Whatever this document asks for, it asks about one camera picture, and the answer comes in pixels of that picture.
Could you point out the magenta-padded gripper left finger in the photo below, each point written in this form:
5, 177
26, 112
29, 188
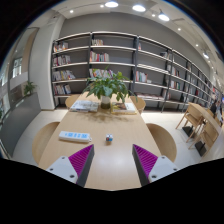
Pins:
63, 167

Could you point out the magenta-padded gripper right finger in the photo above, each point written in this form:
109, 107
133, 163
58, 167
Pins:
161, 166

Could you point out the light wooden round-back chair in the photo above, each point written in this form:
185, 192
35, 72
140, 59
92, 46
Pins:
43, 141
163, 140
71, 100
140, 104

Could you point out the white power strip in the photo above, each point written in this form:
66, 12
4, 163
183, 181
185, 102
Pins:
75, 136

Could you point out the group of wooden slatted chairs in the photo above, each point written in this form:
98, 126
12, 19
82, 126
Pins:
195, 118

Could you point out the white-covered book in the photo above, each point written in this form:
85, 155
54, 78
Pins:
84, 106

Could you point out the yellow-edged book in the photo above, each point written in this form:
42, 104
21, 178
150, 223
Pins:
125, 108

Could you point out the small leafy background plant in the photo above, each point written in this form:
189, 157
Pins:
29, 88

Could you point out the green potted plant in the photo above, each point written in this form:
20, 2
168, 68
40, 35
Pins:
106, 87

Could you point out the grey bookshelf unit with books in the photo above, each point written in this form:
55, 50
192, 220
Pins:
76, 55

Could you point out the group of ceiling lights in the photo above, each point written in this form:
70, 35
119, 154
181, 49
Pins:
138, 8

